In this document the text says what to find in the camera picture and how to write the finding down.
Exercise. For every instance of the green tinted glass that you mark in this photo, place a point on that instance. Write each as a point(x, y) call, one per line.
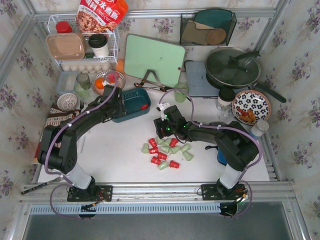
point(82, 85)

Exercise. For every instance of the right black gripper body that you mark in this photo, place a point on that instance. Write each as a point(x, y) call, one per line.
point(160, 128)

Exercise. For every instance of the green capsule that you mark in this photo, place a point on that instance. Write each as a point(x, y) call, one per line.
point(188, 156)
point(163, 165)

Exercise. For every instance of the white bottle silver cap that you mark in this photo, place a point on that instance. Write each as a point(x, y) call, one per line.
point(259, 129)

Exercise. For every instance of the egg tray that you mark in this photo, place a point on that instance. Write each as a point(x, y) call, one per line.
point(91, 68)

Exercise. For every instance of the green capsule right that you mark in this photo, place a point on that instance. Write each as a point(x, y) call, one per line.
point(188, 156)

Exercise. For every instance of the striped orange cloth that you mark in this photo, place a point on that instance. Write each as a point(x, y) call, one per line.
point(56, 116)

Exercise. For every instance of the red snack bag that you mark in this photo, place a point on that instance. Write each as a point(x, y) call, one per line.
point(100, 16)

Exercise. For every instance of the blue floral plate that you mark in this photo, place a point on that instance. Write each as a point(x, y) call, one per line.
point(249, 106)

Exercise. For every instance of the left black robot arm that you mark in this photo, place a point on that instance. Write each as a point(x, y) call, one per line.
point(58, 147)

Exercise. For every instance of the black lid jar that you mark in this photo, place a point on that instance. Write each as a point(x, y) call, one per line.
point(225, 97)

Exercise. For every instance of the green glass cup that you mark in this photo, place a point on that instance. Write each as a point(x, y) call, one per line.
point(180, 92)

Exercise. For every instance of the black frying pan with lid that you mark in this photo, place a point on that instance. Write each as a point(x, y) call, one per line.
point(235, 68)

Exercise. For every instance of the small white colander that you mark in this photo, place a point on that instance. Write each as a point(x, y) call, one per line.
point(67, 102)

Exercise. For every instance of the red capsule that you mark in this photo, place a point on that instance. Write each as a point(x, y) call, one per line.
point(156, 160)
point(144, 107)
point(174, 164)

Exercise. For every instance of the teal storage basket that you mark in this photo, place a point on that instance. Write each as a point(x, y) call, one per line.
point(133, 100)

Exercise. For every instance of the white cup black lid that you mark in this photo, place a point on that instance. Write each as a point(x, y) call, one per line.
point(99, 44)

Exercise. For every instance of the black mesh organizer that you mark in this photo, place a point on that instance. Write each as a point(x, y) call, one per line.
point(209, 27)

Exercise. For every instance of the green capsule bottom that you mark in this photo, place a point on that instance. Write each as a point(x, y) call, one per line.
point(163, 165)

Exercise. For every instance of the white wire rack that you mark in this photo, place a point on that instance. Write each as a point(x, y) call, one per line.
point(89, 57)

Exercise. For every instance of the red lid jar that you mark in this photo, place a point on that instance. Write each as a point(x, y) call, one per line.
point(63, 27)

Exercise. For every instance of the beige food container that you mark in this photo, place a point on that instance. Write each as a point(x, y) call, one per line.
point(66, 46)

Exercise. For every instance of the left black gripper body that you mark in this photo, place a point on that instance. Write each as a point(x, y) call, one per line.
point(121, 106)

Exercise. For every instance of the mint green cutting board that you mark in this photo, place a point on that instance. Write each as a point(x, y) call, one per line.
point(145, 53)

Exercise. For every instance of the fruit bowl plate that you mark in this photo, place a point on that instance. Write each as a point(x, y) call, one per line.
point(107, 78)

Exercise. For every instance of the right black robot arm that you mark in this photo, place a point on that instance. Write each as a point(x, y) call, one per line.
point(234, 144)

